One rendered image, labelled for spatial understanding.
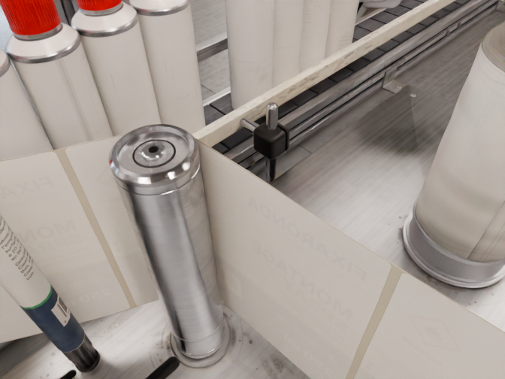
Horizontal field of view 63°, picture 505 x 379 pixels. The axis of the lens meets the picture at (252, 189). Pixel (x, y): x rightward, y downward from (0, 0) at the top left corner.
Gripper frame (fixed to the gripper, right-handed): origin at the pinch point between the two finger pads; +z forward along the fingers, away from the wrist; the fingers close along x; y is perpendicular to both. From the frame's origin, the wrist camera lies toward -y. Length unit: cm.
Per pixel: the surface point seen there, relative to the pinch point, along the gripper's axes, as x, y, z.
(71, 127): -37.9, 2.7, 16.7
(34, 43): -41.2, 2.0, 10.7
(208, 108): -17.7, -2.9, 16.5
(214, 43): -20.4, -2.5, 8.6
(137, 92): -32.7, 2.7, 13.2
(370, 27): 10.4, -1.5, 0.3
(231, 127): -21.1, 4.5, 15.5
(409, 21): 9.2, 4.5, -2.2
